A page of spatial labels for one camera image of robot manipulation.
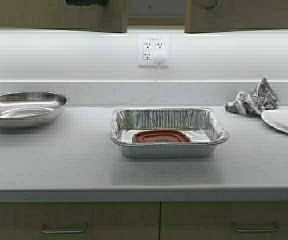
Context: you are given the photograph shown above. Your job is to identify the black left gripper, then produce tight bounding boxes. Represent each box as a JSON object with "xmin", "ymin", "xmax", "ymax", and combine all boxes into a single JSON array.
[{"xmin": 65, "ymin": 0, "xmax": 108, "ymax": 6}]

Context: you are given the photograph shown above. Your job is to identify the cabinet door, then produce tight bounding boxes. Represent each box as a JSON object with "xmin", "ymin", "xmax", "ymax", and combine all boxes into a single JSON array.
[
  {"xmin": 184, "ymin": 0, "xmax": 288, "ymax": 34},
  {"xmin": 0, "ymin": 0, "xmax": 128, "ymax": 33}
]

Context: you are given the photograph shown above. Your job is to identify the aluminium foil tray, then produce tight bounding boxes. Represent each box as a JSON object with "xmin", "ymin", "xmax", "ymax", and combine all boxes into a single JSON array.
[{"xmin": 110, "ymin": 107, "xmax": 229, "ymax": 159}]

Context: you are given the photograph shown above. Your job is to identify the white plug adapter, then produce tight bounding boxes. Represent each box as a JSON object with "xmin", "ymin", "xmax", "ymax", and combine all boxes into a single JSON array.
[{"xmin": 153, "ymin": 52, "xmax": 167, "ymax": 66}]

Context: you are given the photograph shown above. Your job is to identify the stainless steel bowl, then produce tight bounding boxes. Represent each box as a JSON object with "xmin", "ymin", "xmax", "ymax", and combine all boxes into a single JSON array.
[{"xmin": 0, "ymin": 91, "xmax": 68, "ymax": 129}]

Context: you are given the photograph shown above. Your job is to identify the red plastic lid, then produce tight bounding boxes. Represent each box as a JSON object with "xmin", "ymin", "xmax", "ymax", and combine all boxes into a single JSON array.
[{"xmin": 132, "ymin": 130, "xmax": 191, "ymax": 144}]

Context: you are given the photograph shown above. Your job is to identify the grey patterned cloth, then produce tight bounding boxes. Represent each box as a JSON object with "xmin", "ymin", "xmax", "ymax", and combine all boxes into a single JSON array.
[{"xmin": 225, "ymin": 77, "xmax": 280, "ymax": 117}]

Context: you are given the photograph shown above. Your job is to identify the lower left wooden drawer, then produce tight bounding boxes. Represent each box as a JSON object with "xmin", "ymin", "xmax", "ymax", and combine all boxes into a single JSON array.
[{"xmin": 0, "ymin": 202, "xmax": 160, "ymax": 240}]

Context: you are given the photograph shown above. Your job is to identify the wooden drawer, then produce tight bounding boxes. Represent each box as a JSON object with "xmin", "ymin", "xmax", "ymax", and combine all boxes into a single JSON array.
[
  {"xmin": 160, "ymin": 201, "xmax": 288, "ymax": 240},
  {"xmin": 0, "ymin": 202, "xmax": 160, "ymax": 240}
]

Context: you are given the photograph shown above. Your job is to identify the lower right wooden drawer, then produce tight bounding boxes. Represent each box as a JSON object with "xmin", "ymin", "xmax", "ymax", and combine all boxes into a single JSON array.
[{"xmin": 160, "ymin": 201, "xmax": 288, "ymax": 240}]

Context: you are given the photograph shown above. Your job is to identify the white paper plate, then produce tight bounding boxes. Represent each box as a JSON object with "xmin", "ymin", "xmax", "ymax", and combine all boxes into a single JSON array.
[{"xmin": 261, "ymin": 108, "xmax": 288, "ymax": 134}]

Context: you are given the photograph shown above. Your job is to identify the white wall outlet plate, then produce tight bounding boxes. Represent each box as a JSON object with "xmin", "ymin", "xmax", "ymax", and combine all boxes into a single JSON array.
[{"xmin": 138, "ymin": 34, "xmax": 170, "ymax": 68}]

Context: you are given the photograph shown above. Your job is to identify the white power cable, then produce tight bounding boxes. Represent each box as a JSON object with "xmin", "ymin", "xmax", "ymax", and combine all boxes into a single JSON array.
[{"xmin": 66, "ymin": 64, "xmax": 160, "ymax": 108}]

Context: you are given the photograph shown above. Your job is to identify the right upper door handle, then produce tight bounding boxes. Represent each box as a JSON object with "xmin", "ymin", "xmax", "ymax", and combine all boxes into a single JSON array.
[{"xmin": 204, "ymin": 0, "xmax": 220, "ymax": 10}]

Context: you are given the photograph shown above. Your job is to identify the left drawer metal handle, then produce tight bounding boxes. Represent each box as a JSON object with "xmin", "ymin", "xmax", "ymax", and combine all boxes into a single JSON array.
[{"xmin": 40, "ymin": 223, "xmax": 88, "ymax": 235}]

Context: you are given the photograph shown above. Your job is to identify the drawer metal handle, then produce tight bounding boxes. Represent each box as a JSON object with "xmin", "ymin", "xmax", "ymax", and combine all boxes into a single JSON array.
[
  {"xmin": 40, "ymin": 223, "xmax": 88, "ymax": 235},
  {"xmin": 231, "ymin": 222, "xmax": 280, "ymax": 234}
]

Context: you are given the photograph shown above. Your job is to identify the right drawer metal handle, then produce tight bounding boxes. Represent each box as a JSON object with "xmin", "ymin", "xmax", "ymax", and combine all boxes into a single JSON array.
[{"xmin": 231, "ymin": 222, "xmax": 280, "ymax": 234}]

